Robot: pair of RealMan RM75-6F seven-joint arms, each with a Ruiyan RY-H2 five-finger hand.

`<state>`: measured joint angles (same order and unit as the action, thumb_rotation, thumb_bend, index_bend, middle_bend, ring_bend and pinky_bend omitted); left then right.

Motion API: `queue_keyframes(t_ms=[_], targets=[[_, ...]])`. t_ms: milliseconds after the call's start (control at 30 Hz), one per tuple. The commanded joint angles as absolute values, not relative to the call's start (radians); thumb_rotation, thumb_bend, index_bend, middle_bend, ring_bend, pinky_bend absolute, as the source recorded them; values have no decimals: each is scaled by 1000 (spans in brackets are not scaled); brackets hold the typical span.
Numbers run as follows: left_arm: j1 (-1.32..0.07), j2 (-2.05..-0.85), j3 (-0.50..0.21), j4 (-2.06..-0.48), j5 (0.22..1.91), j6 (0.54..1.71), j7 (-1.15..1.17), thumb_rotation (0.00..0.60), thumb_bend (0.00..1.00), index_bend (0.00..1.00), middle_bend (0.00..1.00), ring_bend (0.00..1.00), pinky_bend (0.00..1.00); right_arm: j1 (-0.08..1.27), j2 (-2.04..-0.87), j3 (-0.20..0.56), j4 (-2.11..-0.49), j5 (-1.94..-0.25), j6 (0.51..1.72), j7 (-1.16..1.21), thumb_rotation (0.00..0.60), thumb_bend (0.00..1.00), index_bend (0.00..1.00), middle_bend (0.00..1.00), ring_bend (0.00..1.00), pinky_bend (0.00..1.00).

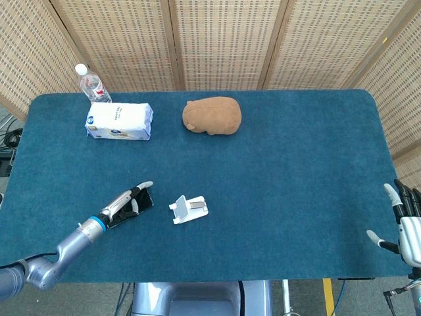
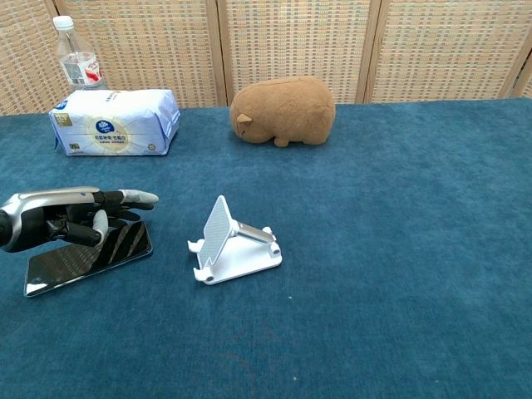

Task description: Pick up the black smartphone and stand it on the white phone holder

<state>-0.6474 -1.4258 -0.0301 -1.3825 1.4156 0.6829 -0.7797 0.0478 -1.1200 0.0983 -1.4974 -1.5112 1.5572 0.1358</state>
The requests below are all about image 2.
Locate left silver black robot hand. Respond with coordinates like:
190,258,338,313
0,185,160,254

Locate black smartphone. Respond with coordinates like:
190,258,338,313
23,220,154,298

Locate white folding phone stand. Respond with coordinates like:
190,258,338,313
186,195,283,286

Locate white tissue paper pack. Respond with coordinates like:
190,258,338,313
48,88,181,157

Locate clear plastic water bottle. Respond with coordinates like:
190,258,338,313
52,15,109,91

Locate brown plush capybara toy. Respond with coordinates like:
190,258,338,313
229,76,337,148

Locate blue carpet table cover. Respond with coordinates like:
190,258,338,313
0,97,532,399

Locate woven rattan folding screen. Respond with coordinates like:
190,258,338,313
0,0,532,117

